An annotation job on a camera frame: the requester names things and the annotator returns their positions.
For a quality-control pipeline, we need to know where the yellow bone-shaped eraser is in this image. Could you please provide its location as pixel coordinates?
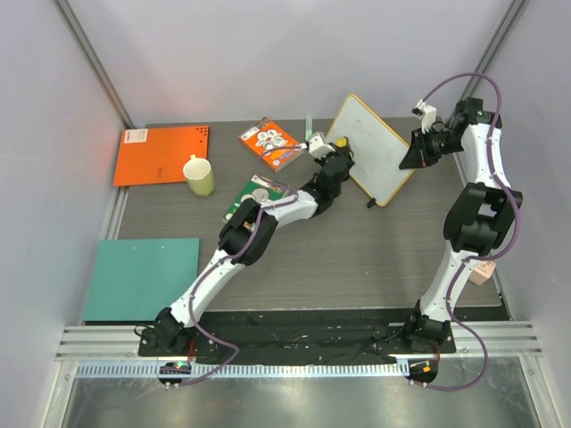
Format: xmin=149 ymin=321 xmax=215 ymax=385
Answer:
xmin=335 ymin=136 xmax=348 ymax=148

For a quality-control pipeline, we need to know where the yellow framed whiteboard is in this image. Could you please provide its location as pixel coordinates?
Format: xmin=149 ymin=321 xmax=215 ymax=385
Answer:
xmin=327 ymin=94 xmax=414 ymax=207

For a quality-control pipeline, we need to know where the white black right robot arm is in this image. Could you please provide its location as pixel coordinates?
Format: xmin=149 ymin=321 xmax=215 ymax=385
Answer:
xmin=399 ymin=97 xmax=523 ymax=352

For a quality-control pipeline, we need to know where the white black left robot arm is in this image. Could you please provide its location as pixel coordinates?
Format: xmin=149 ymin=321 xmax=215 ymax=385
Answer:
xmin=145 ymin=137 xmax=354 ymax=356

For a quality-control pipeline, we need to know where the green marker pen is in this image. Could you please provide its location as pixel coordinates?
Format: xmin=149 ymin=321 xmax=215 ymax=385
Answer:
xmin=304 ymin=115 xmax=312 ymax=140

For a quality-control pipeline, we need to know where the green paperback book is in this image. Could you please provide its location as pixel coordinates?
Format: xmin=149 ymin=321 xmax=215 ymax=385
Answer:
xmin=222 ymin=174 xmax=289 ymax=223

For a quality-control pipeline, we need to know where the orange paperback book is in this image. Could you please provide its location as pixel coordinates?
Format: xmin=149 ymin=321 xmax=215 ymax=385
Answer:
xmin=238 ymin=117 xmax=302 ymax=172

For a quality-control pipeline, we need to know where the pink box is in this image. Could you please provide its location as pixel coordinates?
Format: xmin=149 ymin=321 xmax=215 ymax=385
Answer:
xmin=468 ymin=260 xmax=496 ymax=285

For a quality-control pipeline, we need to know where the cream paper cup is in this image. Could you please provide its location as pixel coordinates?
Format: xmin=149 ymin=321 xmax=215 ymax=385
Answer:
xmin=182 ymin=155 xmax=215 ymax=197

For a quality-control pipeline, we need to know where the teal board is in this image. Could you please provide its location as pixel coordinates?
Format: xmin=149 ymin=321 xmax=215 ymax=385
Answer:
xmin=81 ymin=238 xmax=201 ymax=323

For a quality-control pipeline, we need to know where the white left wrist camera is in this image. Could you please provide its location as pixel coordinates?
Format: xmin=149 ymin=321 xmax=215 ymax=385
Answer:
xmin=305 ymin=132 xmax=335 ymax=159

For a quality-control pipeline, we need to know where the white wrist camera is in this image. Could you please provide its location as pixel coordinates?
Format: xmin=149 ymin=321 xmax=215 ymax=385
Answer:
xmin=305 ymin=132 xmax=335 ymax=159
xmin=411 ymin=100 xmax=437 ymax=134

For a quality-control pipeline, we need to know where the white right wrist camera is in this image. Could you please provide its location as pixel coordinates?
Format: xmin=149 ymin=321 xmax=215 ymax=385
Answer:
xmin=411 ymin=100 xmax=437 ymax=134

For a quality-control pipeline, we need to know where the aluminium frame rail right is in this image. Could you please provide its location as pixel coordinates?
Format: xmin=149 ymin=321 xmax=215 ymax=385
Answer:
xmin=444 ymin=0 xmax=532 ymax=130

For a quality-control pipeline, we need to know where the aluminium frame rail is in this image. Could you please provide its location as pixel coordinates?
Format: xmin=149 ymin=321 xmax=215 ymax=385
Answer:
xmin=53 ymin=0 xmax=134 ymax=128
xmin=444 ymin=0 xmax=532 ymax=130

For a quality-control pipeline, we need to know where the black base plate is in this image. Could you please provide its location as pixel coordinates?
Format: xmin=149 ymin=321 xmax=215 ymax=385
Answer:
xmin=137 ymin=309 xmax=457 ymax=367

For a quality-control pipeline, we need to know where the slotted cable duct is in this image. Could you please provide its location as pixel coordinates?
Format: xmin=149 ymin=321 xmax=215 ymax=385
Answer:
xmin=76 ymin=360 xmax=410 ymax=380

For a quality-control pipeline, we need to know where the aluminium frame rail left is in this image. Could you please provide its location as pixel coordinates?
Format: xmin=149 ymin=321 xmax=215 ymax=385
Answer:
xmin=53 ymin=0 xmax=134 ymax=128

